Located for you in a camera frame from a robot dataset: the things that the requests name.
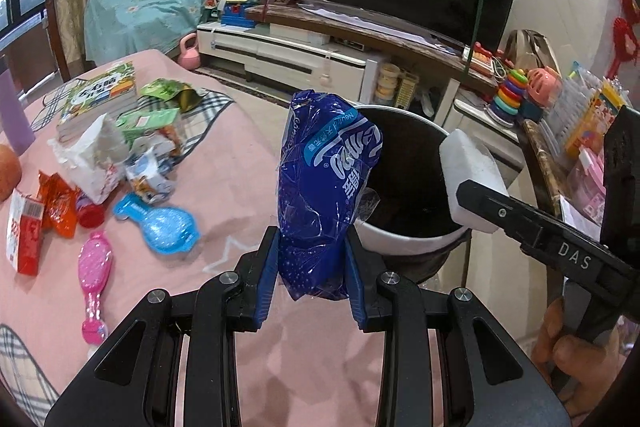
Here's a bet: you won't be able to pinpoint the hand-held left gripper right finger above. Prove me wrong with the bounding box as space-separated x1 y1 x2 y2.
342 226 572 427

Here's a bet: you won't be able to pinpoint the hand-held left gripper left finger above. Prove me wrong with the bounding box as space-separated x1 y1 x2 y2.
45 226 279 427

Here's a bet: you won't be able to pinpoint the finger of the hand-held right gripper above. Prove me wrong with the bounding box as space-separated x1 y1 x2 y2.
456 179 553 253

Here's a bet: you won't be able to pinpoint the white foam block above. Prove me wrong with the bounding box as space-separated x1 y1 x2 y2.
438 130 511 236

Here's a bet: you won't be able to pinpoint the blue plastic wrapper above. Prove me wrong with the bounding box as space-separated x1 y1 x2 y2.
277 89 384 301

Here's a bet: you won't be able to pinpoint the black trash bin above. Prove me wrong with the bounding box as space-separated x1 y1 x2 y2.
350 105 473 258

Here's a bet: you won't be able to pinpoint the red candy tube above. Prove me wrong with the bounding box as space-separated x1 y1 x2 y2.
75 188 106 229

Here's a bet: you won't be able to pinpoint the green drink carton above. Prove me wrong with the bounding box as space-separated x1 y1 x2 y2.
117 107 184 148

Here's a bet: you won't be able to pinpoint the white paper bag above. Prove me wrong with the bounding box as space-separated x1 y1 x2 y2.
48 113 132 206

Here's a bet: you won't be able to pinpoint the red and white box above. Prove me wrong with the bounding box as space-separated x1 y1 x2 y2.
5 189 47 277

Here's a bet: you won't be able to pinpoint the person's right hand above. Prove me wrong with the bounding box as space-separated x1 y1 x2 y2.
531 297 628 410

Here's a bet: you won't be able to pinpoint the pink toy box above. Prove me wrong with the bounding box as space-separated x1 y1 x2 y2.
564 146 609 229

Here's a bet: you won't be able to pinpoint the pack of coloured pens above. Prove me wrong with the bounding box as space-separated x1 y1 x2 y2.
541 62 632 160

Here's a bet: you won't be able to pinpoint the pink toy ball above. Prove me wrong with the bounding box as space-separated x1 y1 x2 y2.
520 67 562 122

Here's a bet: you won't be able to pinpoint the crumpled white blue packet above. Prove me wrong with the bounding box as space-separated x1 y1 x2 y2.
125 145 177 202

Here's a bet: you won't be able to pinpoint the red toy phone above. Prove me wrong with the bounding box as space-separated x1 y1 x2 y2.
469 41 507 80

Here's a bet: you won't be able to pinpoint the brown bag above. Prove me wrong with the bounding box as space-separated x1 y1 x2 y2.
500 29 554 74

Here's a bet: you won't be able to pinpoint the yellow stacked containers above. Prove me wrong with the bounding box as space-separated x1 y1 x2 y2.
374 62 402 108

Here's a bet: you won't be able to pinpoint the pink brush package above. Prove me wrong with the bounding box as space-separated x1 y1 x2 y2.
77 230 115 347

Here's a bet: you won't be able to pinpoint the green snack packet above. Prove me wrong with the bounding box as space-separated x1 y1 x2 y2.
138 78 207 114

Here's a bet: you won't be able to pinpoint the white television cabinet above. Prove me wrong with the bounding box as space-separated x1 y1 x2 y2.
196 3 523 158

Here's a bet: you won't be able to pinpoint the orange snack wrapper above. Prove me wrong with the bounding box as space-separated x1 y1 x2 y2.
37 170 81 239

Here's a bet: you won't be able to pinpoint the pink kettlebell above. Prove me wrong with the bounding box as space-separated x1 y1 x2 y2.
178 33 201 70

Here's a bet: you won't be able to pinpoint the stack of books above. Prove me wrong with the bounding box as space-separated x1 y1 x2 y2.
55 62 139 144

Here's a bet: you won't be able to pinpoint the apple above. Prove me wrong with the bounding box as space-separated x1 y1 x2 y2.
0 144 23 204

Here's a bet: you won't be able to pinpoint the teal cloth covered furniture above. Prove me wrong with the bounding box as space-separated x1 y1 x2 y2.
82 0 212 64

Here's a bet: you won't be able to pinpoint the purple bottle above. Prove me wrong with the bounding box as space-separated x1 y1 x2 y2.
0 68 36 156

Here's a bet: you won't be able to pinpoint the rainbow ring stacking toy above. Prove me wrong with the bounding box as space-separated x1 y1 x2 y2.
486 69 531 126

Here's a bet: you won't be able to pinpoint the red tassel wall ornament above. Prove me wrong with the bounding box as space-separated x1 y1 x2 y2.
606 0 640 78

